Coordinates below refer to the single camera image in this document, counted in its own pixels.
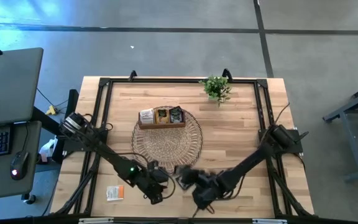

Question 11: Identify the black computer mouse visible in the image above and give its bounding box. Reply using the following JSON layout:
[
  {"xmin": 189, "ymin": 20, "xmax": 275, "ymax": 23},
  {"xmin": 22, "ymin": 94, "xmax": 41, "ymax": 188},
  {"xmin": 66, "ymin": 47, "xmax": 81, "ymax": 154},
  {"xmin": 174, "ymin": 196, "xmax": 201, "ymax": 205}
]
[{"xmin": 9, "ymin": 151, "xmax": 30, "ymax": 181}]

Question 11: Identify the dark green tea packet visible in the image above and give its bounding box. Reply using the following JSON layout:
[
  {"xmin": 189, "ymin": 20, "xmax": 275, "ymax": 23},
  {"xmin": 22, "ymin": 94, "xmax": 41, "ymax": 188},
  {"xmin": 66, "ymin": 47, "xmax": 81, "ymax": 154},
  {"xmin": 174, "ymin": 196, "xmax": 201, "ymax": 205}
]
[{"xmin": 168, "ymin": 106, "xmax": 185, "ymax": 124}]

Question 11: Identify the white crumpled bag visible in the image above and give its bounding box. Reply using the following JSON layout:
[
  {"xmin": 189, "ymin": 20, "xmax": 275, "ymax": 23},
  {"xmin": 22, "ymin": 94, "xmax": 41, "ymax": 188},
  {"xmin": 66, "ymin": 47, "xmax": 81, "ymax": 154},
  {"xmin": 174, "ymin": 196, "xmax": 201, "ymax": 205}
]
[{"xmin": 38, "ymin": 138, "xmax": 58, "ymax": 165}]

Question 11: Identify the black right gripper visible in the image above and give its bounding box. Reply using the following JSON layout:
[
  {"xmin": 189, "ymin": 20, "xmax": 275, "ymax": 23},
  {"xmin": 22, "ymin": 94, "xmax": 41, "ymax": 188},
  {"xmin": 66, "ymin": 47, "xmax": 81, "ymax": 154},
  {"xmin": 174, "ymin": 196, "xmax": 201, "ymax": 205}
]
[{"xmin": 175, "ymin": 165, "xmax": 229, "ymax": 211}]

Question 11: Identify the black desk caster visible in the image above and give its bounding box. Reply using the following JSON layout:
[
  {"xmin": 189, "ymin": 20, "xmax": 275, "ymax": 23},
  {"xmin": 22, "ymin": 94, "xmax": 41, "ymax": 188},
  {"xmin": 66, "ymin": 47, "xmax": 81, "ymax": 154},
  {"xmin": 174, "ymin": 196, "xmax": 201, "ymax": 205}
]
[{"xmin": 21, "ymin": 193, "xmax": 37, "ymax": 205}]

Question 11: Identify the blue-grey metal stand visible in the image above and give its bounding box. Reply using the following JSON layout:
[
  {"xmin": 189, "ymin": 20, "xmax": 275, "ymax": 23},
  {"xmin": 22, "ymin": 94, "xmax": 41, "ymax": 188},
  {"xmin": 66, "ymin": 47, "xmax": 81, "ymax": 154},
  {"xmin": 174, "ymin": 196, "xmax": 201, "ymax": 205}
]
[{"xmin": 323, "ymin": 79, "xmax": 358, "ymax": 184}]

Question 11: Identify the woven round placemat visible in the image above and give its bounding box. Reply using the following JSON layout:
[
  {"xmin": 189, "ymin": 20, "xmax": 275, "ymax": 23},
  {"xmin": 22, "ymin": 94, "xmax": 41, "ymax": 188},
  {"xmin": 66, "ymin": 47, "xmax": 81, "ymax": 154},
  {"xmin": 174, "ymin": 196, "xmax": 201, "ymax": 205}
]
[{"xmin": 131, "ymin": 106, "xmax": 204, "ymax": 174}]

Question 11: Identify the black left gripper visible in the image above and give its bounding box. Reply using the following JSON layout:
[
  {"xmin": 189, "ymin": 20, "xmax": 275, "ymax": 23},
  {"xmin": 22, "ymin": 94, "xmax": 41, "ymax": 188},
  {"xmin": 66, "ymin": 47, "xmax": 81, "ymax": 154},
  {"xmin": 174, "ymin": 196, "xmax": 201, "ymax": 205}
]
[{"xmin": 137, "ymin": 160, "xmax": 171, "ymax": 205}]

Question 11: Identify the white and orange tea packet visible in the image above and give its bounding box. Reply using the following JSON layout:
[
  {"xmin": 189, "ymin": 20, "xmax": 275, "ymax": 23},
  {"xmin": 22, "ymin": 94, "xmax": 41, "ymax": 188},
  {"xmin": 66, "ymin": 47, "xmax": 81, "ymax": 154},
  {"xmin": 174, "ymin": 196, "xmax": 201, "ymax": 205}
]
[
  {"xmin": 139, "ymin": 108, "xmax": 155, "ymax": 125},
  {"xmin": 106, "ymin": 185, "xmax": 125, "ymax": 202}
]

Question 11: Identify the grey desk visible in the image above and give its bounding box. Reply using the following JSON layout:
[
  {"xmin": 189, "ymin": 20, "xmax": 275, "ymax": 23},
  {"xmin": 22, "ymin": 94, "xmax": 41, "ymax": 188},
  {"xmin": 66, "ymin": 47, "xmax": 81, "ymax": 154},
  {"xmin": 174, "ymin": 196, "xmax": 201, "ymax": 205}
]
[{"xmin": 0, "ymin": 47, "xmax": 44, "ymax": 202}]

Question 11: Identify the wooden tea organizer box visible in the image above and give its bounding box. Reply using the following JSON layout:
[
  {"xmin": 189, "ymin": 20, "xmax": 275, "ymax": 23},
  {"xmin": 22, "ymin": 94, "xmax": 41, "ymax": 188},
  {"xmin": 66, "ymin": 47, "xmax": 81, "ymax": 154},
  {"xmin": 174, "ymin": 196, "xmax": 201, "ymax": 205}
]
[{"xmin": 137, "ymin": 107, "xmax": 187, "ymax": 131}]

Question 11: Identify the potted green plant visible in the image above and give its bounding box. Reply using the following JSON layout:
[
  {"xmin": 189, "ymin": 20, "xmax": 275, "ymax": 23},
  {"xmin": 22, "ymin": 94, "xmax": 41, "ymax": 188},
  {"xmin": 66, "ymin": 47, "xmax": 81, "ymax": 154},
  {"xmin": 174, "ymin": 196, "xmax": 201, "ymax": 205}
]
[{"xmin": 198, "ymin": 75, "xmax": 232, "ymax": 108}]

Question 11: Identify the white frame bracket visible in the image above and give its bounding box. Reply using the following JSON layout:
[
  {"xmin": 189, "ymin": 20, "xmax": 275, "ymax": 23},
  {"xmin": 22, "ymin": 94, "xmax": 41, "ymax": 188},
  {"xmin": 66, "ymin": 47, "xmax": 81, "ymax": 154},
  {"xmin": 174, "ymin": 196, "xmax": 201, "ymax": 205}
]
[
  {"xmin": 78, "ymin": 217, "xmax": 114, "ymax": 224},
  {"xmin": 252, "ymin": 218, "xmax": 288, "ymax": 224}
]

